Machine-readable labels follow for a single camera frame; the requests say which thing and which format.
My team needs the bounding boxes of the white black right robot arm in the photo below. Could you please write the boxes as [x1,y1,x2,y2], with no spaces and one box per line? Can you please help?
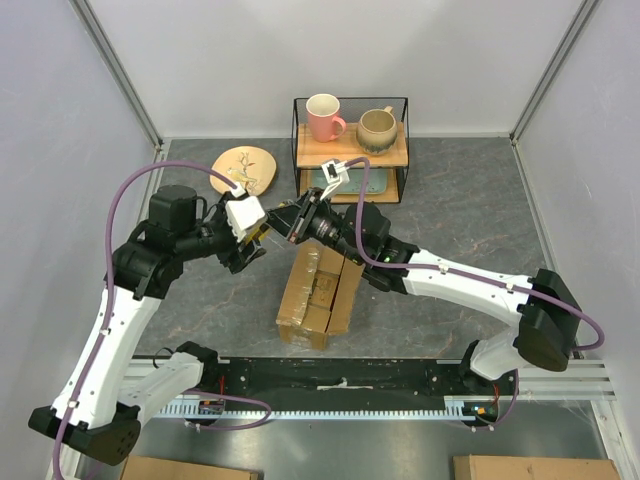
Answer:
[267,189,581,394]

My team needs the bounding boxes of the cardboard box bottom left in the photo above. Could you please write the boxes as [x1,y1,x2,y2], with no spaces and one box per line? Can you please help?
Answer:
[120,456,261,480]

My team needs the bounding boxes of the cardboard box bottom right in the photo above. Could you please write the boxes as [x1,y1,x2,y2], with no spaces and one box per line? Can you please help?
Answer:
[453,455,620,480]

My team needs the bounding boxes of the grey slotted cable duct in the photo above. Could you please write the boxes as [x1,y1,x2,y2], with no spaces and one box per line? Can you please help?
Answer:
[149,397,501,419]

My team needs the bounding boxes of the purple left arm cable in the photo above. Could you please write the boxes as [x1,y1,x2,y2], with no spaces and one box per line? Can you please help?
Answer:
[52,161,274,480]

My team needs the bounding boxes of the pink ceramic mug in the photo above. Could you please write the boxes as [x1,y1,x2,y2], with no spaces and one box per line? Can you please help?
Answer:
[305,93,347,143]

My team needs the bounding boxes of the black wire wooden shelf rack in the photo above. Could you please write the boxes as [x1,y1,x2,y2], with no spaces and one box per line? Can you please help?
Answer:
[291,96,410,204]

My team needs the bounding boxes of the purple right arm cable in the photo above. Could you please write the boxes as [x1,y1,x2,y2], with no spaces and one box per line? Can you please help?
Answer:
[344,158,605,436]

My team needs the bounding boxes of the beige stoneware mug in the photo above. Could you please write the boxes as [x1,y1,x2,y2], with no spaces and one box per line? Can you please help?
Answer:
[356,106,398,156]

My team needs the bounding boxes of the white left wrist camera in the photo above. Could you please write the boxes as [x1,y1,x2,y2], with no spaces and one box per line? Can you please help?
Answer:
[225,184,266,242]

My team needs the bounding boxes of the kraft scouring pads package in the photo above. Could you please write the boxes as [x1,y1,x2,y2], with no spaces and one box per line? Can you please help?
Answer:
[309,270,340,310]

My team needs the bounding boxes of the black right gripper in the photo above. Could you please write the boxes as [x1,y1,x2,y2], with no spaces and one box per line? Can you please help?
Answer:
[264,187,365,265]

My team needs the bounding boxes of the brown cardboard express box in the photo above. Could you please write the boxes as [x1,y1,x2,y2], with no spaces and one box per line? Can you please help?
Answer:
[276,242,364,351]

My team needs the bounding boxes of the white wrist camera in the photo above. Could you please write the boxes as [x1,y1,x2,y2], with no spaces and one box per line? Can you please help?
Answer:
[320,159,350,201]
[225,184,266,242]

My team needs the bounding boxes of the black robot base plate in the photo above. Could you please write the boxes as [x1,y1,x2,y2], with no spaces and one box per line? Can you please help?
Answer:
[196,357,515,413]

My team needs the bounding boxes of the aluminium frame rail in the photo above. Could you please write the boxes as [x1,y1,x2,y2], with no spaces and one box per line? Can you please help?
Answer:
[69,0,164,151]

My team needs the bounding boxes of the beige plate with bird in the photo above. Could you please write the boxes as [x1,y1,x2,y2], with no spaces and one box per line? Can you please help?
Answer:
[212,146,277,196]

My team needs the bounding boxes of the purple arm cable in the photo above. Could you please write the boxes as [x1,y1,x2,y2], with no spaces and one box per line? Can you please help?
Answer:
[52,161,274,480]
[344,158,605,436]

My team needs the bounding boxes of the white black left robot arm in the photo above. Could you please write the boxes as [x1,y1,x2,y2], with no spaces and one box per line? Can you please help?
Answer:
[28,185,266,466]

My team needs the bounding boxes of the teal rectangular ceramic tray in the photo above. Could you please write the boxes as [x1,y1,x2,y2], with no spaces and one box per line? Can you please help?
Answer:
[309,169,388,195]

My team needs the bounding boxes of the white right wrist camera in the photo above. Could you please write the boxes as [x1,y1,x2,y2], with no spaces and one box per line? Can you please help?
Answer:
[320,159,350,201]

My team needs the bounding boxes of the yellow utility knife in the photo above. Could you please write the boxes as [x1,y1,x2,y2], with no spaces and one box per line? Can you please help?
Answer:
[250,207,283,242]

